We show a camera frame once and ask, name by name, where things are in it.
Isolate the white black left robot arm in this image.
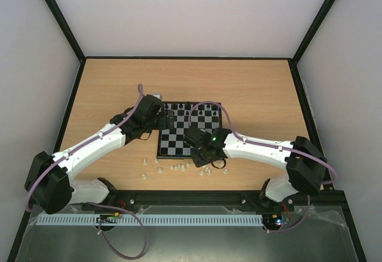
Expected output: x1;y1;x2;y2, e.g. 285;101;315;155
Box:
24;95;174;214

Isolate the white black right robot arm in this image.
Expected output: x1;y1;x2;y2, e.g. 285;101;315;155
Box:
183;126;327;209

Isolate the black and silver chessboard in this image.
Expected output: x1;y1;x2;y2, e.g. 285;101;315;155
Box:
155;101;225;159

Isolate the black king back row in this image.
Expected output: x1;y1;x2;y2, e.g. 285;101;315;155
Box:
185;101;192;110

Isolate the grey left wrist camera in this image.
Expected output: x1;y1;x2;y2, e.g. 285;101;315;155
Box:
152;94;162;100

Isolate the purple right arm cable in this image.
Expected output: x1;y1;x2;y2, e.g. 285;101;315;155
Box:
187;101;337;233

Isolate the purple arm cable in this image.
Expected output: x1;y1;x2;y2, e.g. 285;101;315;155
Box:
187;101;337;233
25;83;149;258

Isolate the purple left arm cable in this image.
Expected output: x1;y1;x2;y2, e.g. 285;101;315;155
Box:
25;83;149;258

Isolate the black aluminium frame rail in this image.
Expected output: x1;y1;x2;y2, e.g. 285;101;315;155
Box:
116;189;347;209

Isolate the light blue slotted cable duct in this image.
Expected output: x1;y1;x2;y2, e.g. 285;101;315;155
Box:
36;214;263;227

